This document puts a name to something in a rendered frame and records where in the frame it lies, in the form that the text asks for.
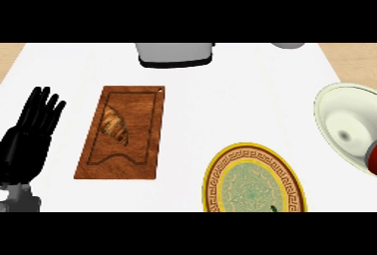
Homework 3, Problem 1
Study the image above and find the red can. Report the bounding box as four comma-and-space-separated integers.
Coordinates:
364, 140, 377, 176

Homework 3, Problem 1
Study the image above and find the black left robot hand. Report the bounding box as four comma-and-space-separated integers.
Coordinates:
0, 86, 69, 186

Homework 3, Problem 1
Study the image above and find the grey appliance with black base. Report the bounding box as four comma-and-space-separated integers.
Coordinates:
135, 42, 217, 70

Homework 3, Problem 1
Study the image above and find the brown wooden cutting board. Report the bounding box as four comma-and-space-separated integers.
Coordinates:
73, 85, 168, 180

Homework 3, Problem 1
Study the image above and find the yellow patterned plate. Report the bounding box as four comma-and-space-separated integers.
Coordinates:
200, 141, 310, 213

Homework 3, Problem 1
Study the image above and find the grey round object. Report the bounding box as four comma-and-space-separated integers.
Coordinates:
270, 42, 307, 50

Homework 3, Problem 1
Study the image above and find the cream white bowl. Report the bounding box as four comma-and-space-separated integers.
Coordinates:
313, 82, 377, 177

